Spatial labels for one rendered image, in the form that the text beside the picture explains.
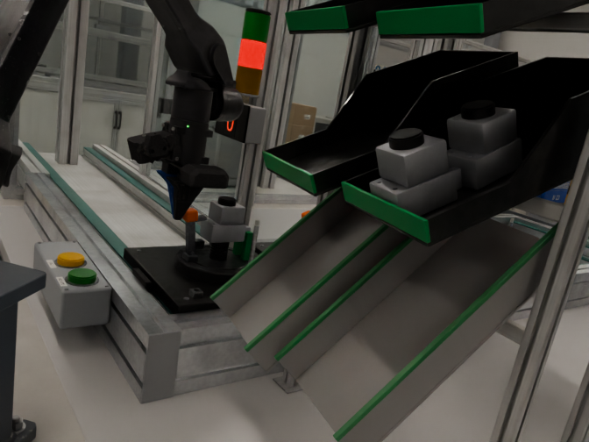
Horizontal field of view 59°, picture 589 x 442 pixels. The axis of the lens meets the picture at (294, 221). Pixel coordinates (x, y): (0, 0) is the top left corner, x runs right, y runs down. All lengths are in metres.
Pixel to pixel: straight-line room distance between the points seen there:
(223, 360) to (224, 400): 0.05
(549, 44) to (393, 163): 12.48
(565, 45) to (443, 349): 12.32
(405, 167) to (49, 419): 0.51
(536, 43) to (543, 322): 12.61
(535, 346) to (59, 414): 0.54
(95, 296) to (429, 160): 0.54
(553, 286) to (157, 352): 0.47
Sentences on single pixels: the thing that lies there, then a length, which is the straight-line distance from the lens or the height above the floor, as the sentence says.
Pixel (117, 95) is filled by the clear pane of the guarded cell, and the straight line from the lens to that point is 2.16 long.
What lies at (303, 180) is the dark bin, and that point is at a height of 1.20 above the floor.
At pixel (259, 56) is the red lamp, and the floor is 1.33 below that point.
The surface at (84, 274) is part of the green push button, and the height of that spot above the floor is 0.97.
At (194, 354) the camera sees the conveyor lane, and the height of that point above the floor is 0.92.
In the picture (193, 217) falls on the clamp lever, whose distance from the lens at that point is 0.83.
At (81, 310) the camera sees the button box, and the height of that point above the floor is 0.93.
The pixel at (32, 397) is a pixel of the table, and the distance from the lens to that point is 0.76.
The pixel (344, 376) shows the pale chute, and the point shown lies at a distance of 0.55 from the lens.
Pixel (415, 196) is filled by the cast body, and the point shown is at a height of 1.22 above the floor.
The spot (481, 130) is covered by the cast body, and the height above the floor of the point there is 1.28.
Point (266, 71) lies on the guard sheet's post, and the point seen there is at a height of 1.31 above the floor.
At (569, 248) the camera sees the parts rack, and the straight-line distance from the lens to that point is 0.50.
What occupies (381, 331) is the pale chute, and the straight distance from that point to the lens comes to 0.56.
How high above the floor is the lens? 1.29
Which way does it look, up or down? 14 degrees down
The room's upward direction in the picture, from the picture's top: 10 degrees clockwise
